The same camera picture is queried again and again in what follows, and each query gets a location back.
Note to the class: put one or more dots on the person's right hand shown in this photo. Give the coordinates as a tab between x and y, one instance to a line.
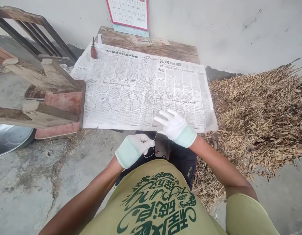
176	129

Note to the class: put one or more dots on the person's left hand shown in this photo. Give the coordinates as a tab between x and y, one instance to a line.
131	149

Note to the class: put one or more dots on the person's left fingers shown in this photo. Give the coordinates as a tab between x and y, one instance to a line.
146	142

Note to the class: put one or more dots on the person's legs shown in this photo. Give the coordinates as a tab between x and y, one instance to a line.
182	161

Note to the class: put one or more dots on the person's body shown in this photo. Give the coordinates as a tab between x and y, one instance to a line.
153	203

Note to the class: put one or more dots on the large newspaper sheet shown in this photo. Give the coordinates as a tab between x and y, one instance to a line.
165	80

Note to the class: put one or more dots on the weathered wooden table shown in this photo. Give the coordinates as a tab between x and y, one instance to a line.
180	52

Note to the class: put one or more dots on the overturned wooden stool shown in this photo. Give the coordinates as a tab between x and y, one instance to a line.
55	98

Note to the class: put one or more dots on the folded newspaper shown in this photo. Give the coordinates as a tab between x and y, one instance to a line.
148	40

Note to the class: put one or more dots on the small white strip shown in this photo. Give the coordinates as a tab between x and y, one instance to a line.
99	39

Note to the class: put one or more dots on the pile of dry straw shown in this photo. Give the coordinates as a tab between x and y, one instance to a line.
258	115

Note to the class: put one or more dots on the metal basin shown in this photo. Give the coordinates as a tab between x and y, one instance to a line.
11	139

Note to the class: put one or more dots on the dark wooden slatted chair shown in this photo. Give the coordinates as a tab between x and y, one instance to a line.
43	31

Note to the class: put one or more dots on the red-bordered wall calendar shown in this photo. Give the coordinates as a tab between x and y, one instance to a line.
127	14

